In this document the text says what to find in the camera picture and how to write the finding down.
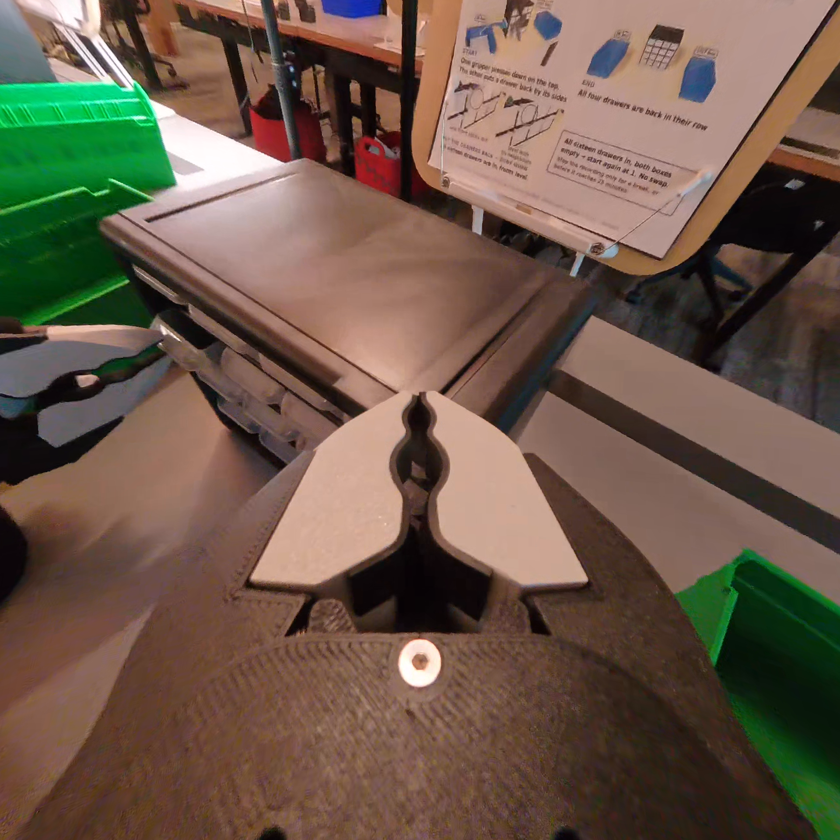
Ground black drawer cabinet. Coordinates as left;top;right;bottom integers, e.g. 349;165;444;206
98;157;595;463

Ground white sheet holder bar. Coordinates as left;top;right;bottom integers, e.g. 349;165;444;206
440;172;713;258

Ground black stand legs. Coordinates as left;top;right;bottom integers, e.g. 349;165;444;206
626;157;840;368

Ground printed instruction sheet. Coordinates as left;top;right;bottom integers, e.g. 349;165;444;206
428;0;834;258

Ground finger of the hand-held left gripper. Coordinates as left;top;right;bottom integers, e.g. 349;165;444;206
0;326;166;399
36;354;173;448

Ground red bag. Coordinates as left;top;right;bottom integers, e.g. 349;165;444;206
249;92;327;165

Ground black metal pole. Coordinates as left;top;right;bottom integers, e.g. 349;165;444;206
399;0;421;198

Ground clear plastic drawer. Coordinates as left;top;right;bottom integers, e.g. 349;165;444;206
157;325;221;391

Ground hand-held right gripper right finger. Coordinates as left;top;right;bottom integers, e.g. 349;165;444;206
423;391;590;621

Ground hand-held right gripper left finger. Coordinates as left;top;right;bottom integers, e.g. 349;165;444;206
248;391;421;618

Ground wooden table black legs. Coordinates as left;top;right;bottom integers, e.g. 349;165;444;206
174;0;421;142

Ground instruction sheet on board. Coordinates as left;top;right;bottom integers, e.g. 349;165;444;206
412;0;840;277

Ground grey metal pole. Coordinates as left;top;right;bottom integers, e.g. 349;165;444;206
261;0;304;161

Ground green plastic bin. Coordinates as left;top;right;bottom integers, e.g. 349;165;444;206
0;82;178;327
676;548;840;840

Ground red basket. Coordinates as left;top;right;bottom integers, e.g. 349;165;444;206
354;131;421;198

